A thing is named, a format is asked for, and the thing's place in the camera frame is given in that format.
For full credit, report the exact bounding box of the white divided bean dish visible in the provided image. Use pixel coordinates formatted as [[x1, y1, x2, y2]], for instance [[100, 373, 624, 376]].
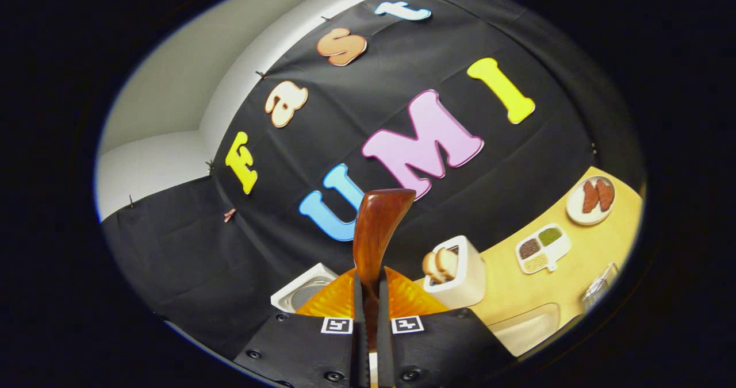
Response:
[[515, 222, 572, 275]]

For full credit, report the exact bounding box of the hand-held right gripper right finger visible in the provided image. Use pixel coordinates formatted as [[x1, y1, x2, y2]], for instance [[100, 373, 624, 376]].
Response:
[[377, 266, 515, 388]]

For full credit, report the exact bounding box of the metal chopstick holder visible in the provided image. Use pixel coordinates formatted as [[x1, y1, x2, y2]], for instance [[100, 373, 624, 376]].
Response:
[[581, 262, 620, 311]]

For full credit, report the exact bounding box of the round white plate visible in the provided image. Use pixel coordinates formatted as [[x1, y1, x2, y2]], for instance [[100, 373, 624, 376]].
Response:
[[566, 175, 616, 226]]

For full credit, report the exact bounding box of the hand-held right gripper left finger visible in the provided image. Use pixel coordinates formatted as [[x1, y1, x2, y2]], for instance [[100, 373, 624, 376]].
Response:
[[233, 267, 369, 388]]

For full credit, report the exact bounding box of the clear box of rice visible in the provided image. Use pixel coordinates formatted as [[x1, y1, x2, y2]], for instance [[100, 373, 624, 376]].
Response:
[[486, 302, 561, 358]]

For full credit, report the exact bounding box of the white rice cooker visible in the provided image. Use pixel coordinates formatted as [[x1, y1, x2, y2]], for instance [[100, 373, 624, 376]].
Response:
[[270, 263, 340, 314]]

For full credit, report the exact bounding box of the red meat slice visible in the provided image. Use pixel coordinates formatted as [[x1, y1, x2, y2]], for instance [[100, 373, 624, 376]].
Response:
[[595, 178, 615, 212], [582, 180, 600, 214]]

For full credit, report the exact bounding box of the toasted bread slice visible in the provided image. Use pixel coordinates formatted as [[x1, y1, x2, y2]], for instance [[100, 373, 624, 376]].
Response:
[[435, 247, 459, 281], [422, 252, 446, 285]]

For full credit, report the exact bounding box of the white toaster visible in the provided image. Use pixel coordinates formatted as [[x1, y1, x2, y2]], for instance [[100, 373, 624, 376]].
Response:
[[423, 235, 486, 310]]

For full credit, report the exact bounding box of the brown wooden spoon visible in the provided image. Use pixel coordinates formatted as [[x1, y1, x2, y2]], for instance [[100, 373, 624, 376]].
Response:
[[352, 188, 417, 351]]

